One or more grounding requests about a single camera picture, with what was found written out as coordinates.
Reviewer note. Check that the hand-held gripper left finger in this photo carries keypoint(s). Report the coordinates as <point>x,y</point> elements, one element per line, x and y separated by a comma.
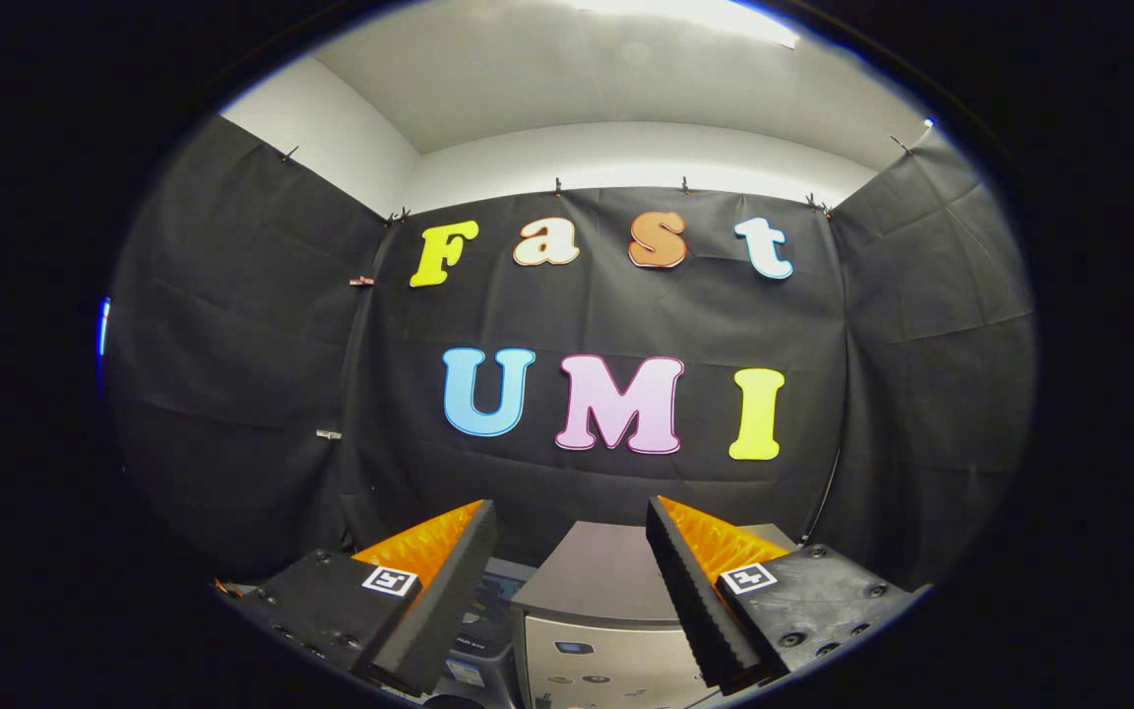
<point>449,591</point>

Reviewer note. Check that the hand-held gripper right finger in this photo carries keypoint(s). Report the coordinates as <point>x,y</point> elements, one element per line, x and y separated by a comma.
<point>695,601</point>

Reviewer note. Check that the small grey washing machine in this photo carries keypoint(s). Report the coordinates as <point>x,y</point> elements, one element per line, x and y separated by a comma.
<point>473,675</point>

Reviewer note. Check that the grey appliance cabinet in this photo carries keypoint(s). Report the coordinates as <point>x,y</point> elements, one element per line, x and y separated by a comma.
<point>597,571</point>

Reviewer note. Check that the black backdrop cloth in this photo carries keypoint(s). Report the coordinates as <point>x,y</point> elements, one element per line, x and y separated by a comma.
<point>606,315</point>

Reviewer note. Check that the row of black cloth clips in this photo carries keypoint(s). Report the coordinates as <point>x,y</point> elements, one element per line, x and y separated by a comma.
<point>558,186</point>

